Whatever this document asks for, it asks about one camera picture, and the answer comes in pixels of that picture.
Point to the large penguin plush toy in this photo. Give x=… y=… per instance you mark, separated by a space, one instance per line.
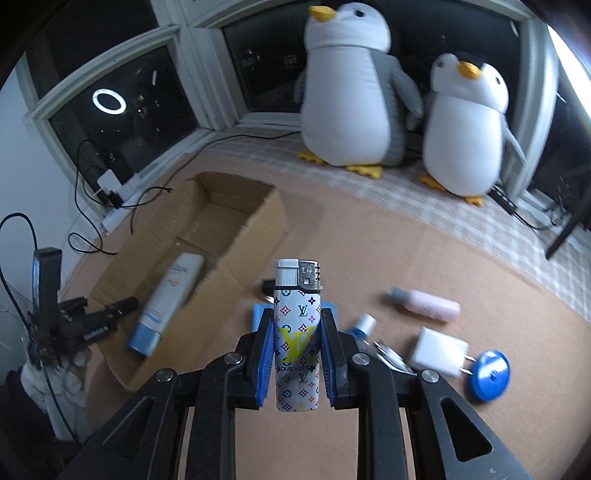
x=346 y=92

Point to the black stick device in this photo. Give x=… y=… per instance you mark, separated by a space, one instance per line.
x=268 y=290

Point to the white power adapter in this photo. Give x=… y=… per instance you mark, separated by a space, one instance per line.
x=108 y=181

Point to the black pole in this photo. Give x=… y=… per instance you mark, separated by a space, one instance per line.
x=568 y=221

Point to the checkered blanket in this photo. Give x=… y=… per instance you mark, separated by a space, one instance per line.
x=392 y=194

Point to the white charger plug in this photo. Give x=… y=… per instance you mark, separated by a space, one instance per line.
x=436 y=350

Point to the blue round tape measure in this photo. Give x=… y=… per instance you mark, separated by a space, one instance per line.
x=491 y=376

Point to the black power strip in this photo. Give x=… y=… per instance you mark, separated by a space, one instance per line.
x=503 y=198

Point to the white and blue sunscreen tube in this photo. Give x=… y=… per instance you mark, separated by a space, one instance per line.
x=171 y=295

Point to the pink bottle with grey cap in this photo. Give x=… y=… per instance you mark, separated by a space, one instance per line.
x=429 y=304

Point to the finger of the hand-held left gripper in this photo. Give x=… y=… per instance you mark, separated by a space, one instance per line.
x=73 y=306
x=122 y=308

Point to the small penguin plush toy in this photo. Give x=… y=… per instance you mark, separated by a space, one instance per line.
x=461 y=138

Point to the light blue card box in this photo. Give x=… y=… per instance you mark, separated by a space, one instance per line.
x=258 y=316

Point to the cardboard box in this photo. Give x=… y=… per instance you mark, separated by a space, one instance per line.
x=258 y=221

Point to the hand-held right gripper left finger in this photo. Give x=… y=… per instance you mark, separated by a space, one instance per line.
x=265 y=364

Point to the small blue bottle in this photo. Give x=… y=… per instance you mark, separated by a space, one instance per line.
x=364 y=325

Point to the metal nail clipper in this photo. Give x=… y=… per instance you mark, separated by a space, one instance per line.
x=390 y=357

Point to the white patterned lighter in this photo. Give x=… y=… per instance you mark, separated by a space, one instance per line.
x=295 y=323

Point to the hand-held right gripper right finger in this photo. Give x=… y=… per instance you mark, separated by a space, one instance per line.
x=328 y=364

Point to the black plug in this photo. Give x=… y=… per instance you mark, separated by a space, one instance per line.
x=115 y=198

